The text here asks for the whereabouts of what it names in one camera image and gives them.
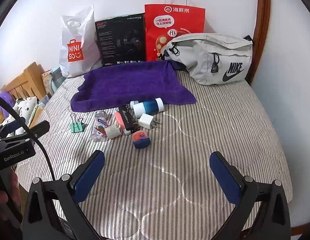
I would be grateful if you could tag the white plastic shopping bag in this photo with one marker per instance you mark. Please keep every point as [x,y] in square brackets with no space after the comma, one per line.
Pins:
[77,32]

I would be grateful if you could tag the green binder clip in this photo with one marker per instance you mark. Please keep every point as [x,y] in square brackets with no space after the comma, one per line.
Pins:
[78,128]

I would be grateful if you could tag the wooden headboard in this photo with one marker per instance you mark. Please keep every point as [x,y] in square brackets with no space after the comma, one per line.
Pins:
[27,80]

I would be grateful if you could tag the blue and white bottle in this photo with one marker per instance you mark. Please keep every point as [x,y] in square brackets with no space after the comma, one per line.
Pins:
[148,107]

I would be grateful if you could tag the white charger plug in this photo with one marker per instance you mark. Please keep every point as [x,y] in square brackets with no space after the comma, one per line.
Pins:
[146,121]

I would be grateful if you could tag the small white box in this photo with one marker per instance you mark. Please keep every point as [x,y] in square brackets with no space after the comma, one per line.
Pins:
[113,132]

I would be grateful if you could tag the red paper bag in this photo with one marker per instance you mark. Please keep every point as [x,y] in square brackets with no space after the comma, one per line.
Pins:
[155,40]

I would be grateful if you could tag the pink tube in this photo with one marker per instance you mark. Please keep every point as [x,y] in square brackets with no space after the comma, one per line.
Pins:
[119,122]

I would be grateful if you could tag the small white bottle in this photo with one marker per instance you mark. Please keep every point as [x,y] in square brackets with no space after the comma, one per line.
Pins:
[134,104]

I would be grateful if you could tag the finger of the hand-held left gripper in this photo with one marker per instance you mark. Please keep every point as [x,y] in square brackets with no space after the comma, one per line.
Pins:
[39,128]
[14,128]

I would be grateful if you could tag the striped quilt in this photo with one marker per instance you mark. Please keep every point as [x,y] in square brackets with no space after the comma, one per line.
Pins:
[195,135]

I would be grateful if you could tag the clear printed bottle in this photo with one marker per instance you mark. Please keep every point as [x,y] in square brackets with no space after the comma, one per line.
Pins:
[100,127]

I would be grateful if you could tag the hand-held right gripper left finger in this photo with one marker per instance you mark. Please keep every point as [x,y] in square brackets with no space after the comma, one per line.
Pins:
[89,172]

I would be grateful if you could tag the purple towel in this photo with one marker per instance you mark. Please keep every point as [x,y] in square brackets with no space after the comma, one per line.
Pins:
[130,85]

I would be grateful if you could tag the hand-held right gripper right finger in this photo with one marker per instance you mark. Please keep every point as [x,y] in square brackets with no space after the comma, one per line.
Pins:
[223,172]

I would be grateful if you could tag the floral pillow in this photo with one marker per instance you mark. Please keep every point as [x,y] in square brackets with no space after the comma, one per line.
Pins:
[24,110]

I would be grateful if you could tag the brown wooden bed frame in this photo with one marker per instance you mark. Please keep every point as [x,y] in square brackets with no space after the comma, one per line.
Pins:
[262,30]

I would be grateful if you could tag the black product box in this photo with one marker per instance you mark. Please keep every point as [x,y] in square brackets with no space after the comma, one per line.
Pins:
[119,40]

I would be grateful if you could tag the purple plush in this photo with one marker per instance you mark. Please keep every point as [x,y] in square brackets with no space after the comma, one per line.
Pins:
[3,102]

